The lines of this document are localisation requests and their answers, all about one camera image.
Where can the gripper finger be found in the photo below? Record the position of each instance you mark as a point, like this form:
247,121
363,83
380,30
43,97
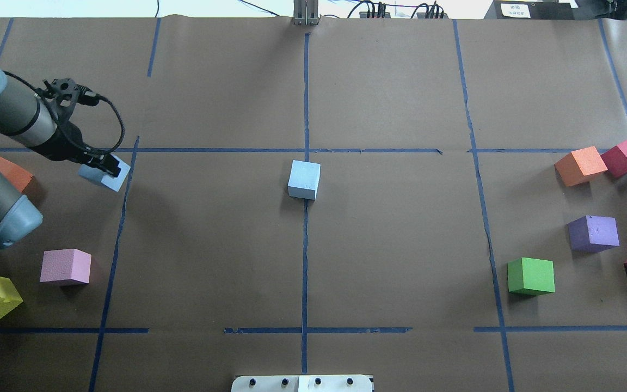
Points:
106,165

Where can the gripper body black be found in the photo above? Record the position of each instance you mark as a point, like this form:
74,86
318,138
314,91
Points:
66,142

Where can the light blue foam block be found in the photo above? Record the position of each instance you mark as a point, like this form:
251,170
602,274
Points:
304,180
100,178

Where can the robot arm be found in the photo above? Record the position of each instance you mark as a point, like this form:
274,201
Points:
39,119

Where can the orange foam block left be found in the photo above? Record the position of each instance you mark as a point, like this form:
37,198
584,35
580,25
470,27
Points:
19,177

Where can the pink foam block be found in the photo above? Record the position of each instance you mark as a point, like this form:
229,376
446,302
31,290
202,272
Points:
65,267

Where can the green foam block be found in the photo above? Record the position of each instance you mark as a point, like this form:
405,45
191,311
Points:
530,276

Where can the orange foam block right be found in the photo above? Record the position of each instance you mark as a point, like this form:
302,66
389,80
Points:
580,166

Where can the purple foam block right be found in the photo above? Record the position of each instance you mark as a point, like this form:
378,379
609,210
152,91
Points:
593,234

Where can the red foam block near orange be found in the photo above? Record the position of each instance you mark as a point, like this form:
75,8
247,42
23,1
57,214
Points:
615,160

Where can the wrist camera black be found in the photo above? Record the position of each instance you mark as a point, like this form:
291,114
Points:
62,95

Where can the aluminium frame post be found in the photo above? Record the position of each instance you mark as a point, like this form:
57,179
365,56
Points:
306,12

